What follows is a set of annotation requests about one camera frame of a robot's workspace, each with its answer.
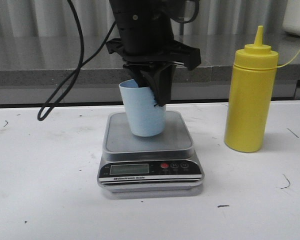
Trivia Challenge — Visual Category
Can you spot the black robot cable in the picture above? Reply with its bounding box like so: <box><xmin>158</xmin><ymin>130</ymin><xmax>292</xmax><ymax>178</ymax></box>
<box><xmin>37</xmin><ymin>0</ymin><xmax>118</xmax><ymax>122</ymax></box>

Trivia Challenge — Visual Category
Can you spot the grey stone counter ledge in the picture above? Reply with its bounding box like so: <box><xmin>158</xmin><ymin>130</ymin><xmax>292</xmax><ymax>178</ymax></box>
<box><xmin>0</xmin><ymin>33</ymin><xmax>300</xmax><ymax>106</ymax></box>

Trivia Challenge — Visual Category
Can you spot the silver electronic kitchen scale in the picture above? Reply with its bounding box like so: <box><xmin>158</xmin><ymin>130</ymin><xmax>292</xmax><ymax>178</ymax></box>
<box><xmin>97</xmin><ymin>111</ymin><xmax>205</xmax><ymax>193</ymax></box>

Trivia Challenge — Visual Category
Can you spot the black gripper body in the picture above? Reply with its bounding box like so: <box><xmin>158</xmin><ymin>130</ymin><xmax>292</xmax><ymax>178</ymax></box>
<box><xmin>106</xmin><ymin>14</ymin><xmax>202</xmax><ymax>71</ymax></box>

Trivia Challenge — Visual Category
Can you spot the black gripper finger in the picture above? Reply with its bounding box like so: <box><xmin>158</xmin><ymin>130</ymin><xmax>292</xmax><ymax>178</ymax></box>
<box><xmin>122</xmin><ymin>64</ymin><xmax>149</xmax><ymax>88</ymax></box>
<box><xmin>140</xmin><ymin>63</ymin><xmax>176</xmax><ymax>107</ymax></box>

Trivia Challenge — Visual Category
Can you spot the white container in background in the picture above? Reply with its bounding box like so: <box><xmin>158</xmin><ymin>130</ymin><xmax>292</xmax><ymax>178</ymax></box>
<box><xmin>282</xmin><ymin>0</ymin><xmax>300</xmax><ymax>37</ymax></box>

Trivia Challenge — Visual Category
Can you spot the light blue plastic cup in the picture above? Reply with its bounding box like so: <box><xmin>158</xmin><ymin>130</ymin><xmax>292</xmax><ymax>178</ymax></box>
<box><xmin>119</xmin><ymin>79</ymin><xmax>166</xmax><ymax>137</ymax></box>

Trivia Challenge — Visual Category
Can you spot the yellow squeeze bottle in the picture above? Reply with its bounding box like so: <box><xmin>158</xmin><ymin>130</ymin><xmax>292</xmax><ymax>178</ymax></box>
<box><xmin>224</xmin><ymin>25</ymin><xmax>281</xmax><ymax>153</ymax></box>

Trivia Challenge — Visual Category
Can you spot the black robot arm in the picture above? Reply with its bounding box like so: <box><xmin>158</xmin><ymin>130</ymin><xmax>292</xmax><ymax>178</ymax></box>
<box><xmin>106</xmin><ymin>0</ymin><xmax>201</xmax><ymax>107</ymax></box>

